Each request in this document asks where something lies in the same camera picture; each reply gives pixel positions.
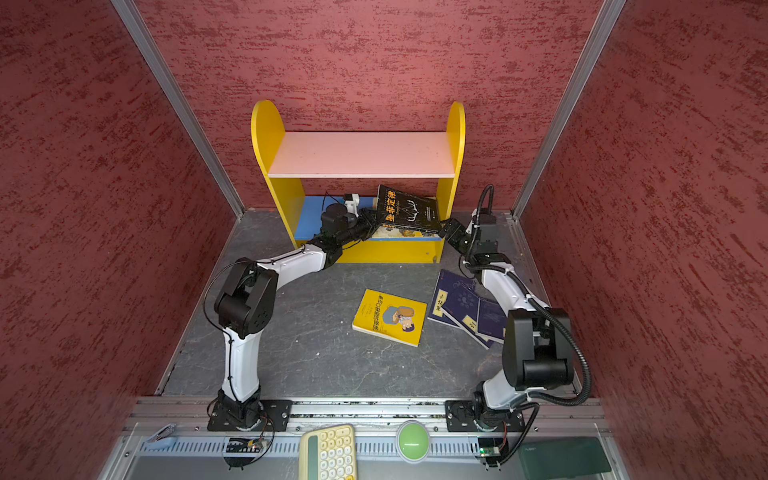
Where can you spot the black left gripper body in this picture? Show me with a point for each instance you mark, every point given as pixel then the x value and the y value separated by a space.
pixel 364 227

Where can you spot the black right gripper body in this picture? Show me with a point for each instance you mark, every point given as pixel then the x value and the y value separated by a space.
pixel 461 238

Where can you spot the illustrated history book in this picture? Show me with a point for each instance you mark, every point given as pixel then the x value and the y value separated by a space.
pixel 384 233

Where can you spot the black book orange title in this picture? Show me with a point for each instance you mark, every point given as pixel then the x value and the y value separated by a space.
pixel 403 210

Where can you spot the yellow cartoon book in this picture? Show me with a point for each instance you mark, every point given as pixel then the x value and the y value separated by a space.
pixel 390 317

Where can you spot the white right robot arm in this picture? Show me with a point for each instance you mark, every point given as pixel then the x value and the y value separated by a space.
pixel 541 359

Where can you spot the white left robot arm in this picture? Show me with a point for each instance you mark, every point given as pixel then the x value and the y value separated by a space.
pixel 246 301

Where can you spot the dark blue book middle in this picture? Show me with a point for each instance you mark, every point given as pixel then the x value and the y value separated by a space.
pixel 447 282

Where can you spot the dark blue book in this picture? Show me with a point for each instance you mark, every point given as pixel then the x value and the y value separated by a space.
pixel 462 307
pixel 492 321
pixel 447 282

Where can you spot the dark blue book bottom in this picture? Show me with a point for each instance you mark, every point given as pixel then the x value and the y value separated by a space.
pixel 462 307

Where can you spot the dark blue book top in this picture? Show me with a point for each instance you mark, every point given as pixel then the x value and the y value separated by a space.
pixel 492 321

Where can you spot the yellow wooden bookshelf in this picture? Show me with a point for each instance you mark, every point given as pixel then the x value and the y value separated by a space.
pixel 287 159

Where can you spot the green round button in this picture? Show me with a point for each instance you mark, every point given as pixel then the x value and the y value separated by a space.
pixel 412 442

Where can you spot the right circuit board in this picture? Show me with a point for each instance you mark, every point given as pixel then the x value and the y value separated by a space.
pixel 489 447

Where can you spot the circuit board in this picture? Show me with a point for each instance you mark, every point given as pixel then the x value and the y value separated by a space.
pixel 245 446
pixel 489 447

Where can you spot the yellow calculator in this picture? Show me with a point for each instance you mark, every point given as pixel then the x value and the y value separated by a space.
pixel 328 453

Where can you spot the left circuit board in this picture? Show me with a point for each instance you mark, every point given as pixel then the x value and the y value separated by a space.
pixel 245 446

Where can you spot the metal clip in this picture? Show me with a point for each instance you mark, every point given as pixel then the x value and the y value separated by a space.
pixel 162 439

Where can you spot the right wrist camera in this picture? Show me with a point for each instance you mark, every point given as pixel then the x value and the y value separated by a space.
pixel 484 225

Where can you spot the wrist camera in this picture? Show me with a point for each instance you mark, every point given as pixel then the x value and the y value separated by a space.
pixel 484 225
pixel 339 214

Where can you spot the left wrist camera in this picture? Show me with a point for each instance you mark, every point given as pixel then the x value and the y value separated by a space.
pixel 339 214

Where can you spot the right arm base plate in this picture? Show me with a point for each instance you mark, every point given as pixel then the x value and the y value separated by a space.
pixel 467 416

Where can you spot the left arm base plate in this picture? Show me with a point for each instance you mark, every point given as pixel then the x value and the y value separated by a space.
pixel 274 416

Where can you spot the aluminium corner post right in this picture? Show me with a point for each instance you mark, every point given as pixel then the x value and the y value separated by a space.
pixel 600 32

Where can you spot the aluminium corner post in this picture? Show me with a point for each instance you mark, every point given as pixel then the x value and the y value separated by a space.
pixel 600 32
pixel 134 23

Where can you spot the aluminium corner post left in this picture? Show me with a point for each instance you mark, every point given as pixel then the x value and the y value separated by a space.
pixel 134 23

